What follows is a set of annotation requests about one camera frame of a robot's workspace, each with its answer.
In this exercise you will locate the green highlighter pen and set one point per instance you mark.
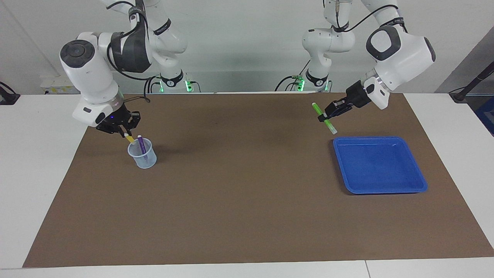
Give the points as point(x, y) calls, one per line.
point(326, 119)

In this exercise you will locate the brown paper table mat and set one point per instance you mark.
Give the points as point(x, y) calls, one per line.
point(247, 200)

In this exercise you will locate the translucent plastic cup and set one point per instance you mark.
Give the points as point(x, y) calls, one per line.
point(148, 162)

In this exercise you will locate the black stand pole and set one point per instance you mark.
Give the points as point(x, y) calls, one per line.
point(469, 87)

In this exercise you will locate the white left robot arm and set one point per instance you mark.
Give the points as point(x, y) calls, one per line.
point(401, 58)

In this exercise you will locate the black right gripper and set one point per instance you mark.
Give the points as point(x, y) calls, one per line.
point(119, 119)

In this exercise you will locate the yellow highlighter pen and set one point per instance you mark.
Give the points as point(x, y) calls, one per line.
point(131, 139)

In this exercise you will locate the blue plastic tray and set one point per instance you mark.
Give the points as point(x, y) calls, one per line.
point(380, 166)

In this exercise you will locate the white wall socket box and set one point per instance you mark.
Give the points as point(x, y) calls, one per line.
point(58, 83)

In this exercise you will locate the purple highlighter pen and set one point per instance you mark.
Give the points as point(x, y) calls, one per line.
point(142, 146)

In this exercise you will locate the blue crate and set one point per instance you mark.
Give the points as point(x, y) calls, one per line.
point(487, 116)

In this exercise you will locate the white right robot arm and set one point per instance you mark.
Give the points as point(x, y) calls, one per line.
point(88, 73)

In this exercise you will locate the black clamp mount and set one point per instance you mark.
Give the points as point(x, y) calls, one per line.
point(7, 98)

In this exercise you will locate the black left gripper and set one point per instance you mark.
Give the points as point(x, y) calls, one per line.
point(359, 95)

